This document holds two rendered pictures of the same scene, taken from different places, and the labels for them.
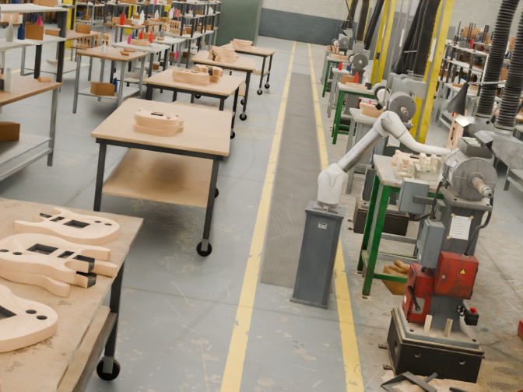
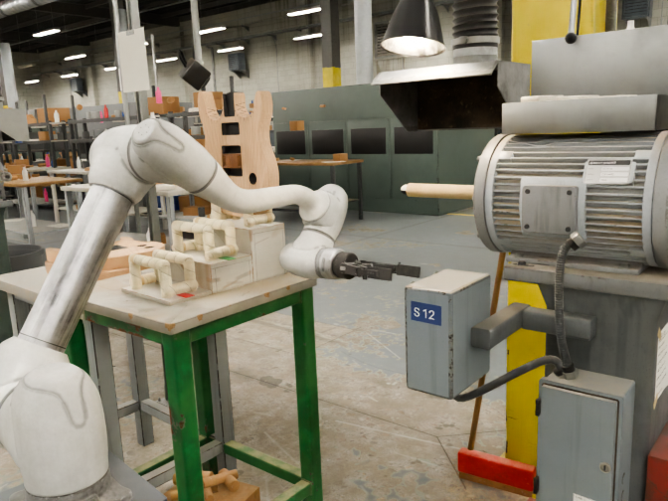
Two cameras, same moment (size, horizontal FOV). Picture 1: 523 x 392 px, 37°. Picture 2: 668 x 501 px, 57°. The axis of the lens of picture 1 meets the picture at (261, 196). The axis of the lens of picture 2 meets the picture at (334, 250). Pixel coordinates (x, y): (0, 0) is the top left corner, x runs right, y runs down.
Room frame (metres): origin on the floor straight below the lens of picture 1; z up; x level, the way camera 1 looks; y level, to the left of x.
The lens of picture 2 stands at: (4.22, 0.06, 1.41)
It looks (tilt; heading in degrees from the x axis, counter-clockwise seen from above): 11 degrees down; 309
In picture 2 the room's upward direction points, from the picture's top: 2 degrees counter-clockwise
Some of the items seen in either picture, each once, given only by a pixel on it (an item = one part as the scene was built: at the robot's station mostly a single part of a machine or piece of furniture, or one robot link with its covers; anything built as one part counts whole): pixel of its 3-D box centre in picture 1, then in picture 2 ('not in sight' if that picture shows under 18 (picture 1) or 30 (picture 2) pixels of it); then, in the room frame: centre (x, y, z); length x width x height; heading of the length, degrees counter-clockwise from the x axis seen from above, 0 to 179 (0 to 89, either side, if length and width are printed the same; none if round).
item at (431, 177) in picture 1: (425, 173); (206, 268); (5.75, -1.20, 0.98); 0.27 x 0.16 x 0.09; 177
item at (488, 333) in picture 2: (428, 201); (502, 324); (4.68, -1.03, 1.02); 0.19 x 0.04 x 0.04; 89
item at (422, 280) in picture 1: (418, 288); not in sight; (4.53, -1.05, 0.49); 0.25 x 0.12 x 0.37; 179
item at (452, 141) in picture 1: (456, 132); (237, 154); (5.74, -1.36, 1.33); 0.35 x 0.04 x 0.40; 176
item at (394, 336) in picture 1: (432, 347); not in sight; (4.53, -1.21, 0.12); 0.61 x 0.51 x 0.25; 89
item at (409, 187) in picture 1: (417, 204); (487, 348); (4.68, -0.97, 0.99); 0.24 x 0.21 x 0.26; 179
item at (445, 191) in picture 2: not in sight; (442, 191); (4.91, -1.22, 1.25); 0.18 x 0.03 x 0.03; 179
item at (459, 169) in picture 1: (467, 173); (582, 198); (4.59, -1.21, 1.25); 0.41 x 0.27 x 0.26; 179
